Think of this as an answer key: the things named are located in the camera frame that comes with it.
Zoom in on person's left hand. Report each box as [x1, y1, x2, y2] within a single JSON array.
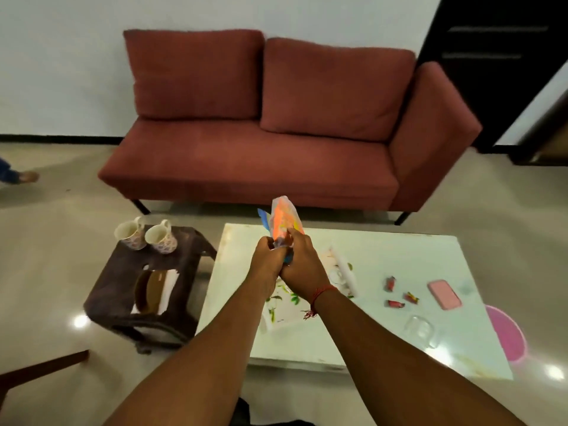
[[247, 236, 288, 302]]

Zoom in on person's right hand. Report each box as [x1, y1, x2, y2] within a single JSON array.
[[279, 227, 333, 303]]

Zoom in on colourful plastic packet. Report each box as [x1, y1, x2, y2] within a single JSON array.
[[257, 196, 306, 266]]

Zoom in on person's left forearm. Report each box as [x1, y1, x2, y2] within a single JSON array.
[[104, 277, 279, 426]]

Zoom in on person's right forearm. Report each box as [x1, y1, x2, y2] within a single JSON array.
[[311, 286, 529, 426]]

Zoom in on red thread wristband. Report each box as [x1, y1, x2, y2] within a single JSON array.
[[303, 285, 339, 320]]

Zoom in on white floral tray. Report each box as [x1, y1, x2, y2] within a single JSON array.
[[262, 246, 358, 335]]

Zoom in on red fabric sofa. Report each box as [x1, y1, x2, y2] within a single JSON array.
[[98, 28, 483, 226]]

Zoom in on white patterned mug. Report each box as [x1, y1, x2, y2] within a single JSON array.
[[114, 217, 147, 251], [145, 219, 178, 254]]

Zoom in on brown and white cardboard sheets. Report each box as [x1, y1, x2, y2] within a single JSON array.
[[132, 269, 180, 316]]

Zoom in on dark brown plastic stool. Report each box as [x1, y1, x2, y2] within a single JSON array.
[[83, 225, 217, 354]]

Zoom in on clear glass cup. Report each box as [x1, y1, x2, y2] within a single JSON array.
[[404, 314, 440, 349]]

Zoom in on red sofa back cushion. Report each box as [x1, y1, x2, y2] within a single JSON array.
[[123, 29, 265, 121], [259, 38, 416, 142]]

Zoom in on pink phone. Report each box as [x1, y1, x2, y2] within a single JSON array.
[[427, 279, 463, 311]]

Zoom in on person's dark clothing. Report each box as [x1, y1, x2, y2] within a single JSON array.
[[230, 396, 317, 426]]

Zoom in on pink plastic bucket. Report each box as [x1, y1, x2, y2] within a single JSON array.
[[484, 304, 528, 364]]

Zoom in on dark wooden door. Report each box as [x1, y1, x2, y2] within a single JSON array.
[[417, 0, 568, 154]]

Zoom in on dark wooden furniture leg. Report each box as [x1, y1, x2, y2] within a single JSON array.
[[0, 349, 91, 405]]

